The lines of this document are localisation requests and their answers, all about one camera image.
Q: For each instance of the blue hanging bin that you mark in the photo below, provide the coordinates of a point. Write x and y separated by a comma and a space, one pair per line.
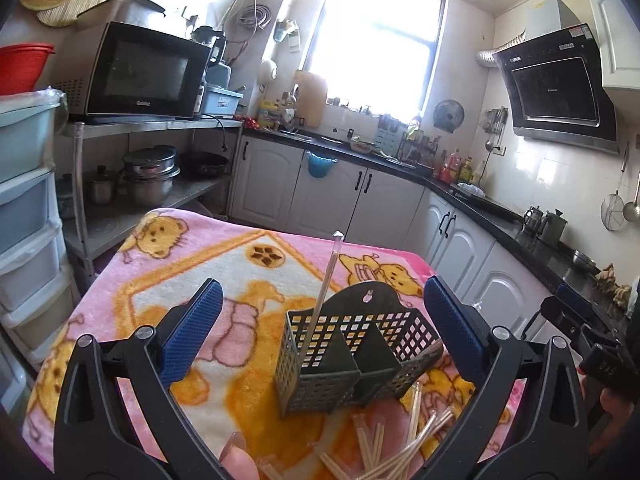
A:
321, 166

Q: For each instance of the kitchen window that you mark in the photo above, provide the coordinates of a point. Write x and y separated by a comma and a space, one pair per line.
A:
375, 35

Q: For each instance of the stacked steel pots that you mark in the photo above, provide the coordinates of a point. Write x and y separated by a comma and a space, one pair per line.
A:
150, 180

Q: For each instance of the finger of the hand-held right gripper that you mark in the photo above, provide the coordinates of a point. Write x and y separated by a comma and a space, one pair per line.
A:
575, 296

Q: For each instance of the bowl of food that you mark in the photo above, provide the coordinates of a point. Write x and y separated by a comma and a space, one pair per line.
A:
362, 146

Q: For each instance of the steel kettle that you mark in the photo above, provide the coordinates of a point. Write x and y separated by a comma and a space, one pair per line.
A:
554, 227
534, 220

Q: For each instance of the small wall fan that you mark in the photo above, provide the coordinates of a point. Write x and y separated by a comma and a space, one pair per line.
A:
448, 116

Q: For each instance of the steel lidded container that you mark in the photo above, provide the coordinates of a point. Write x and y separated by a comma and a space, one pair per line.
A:
125, 12

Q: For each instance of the wooden cutting board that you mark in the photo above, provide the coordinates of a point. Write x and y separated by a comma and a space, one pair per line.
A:
310, 100

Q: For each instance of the cluster of seasoning bottles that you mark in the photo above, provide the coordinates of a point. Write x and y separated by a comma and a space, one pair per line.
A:
460, 167

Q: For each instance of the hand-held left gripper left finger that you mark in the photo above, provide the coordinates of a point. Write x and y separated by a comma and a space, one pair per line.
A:
192, 330

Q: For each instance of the black range hood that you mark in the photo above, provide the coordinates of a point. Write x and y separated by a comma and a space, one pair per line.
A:
555, 85

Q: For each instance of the black microwave oven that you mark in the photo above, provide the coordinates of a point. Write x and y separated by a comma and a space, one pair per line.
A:
145, 72

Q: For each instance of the plastic drawer unit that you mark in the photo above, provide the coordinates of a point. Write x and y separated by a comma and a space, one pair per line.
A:
25, 200

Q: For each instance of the black spice rack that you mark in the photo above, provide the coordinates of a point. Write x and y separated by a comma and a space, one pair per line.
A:
420, 150

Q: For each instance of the person's right hand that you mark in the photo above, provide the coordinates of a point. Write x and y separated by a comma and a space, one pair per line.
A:
612, 410

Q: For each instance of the black kitchen countertop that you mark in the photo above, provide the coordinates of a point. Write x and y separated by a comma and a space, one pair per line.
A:
542, 255

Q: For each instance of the white wall cabinet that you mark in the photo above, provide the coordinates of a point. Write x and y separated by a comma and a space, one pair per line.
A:
617, 35

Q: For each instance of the person's left hand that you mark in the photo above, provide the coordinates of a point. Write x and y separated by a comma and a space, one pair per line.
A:
240, 462

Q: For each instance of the wall power outlet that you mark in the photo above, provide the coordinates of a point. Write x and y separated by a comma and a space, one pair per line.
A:
500, 150

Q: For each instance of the sink faucet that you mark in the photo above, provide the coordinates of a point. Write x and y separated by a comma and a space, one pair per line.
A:
290, 110

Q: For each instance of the small lidded steel pot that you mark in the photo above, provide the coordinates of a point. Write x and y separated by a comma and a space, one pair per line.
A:
102, 185

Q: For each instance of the white hanging scoop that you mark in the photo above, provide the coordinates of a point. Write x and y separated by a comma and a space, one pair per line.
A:
267, 70

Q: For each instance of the hanging kitchen utensils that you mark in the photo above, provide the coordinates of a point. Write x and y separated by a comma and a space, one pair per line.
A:
495, 127

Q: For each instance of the red plastic basin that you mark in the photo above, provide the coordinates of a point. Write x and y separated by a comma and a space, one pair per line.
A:
20, 67

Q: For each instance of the silver exhaust duct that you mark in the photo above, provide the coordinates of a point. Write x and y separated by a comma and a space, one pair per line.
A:
487, 55

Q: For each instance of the ginger roots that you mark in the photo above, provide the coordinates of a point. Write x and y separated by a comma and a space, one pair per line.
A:
612, 282

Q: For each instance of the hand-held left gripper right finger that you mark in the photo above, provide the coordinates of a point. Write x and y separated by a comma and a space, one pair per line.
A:
452, 330

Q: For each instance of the hanging steel ladle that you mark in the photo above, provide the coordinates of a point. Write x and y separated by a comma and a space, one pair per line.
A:
631, 207

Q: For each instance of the wall-mounted utensil holder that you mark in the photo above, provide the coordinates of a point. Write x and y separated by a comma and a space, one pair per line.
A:
286, 35

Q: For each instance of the teal knife block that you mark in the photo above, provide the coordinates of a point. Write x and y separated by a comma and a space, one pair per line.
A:
390, 137

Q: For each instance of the white kitchen cabinets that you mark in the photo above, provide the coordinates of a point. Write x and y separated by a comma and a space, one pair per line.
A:
390, 205

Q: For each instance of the steel bowl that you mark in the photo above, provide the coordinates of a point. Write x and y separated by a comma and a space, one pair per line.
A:
584, 261

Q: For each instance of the black wok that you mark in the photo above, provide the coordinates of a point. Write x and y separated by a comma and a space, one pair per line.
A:
205, 165

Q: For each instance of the pink bear printed blanket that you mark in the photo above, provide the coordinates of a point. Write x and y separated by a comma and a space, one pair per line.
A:
200, 260

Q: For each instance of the yellow detergent bottle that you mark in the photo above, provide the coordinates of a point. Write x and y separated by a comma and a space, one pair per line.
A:
267, 116

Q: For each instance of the dark grey perforated utensil basket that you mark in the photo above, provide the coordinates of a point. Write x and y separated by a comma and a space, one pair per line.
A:
320, 385

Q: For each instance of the metal shelf rack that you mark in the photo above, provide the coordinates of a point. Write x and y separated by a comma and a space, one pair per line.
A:
125, 216

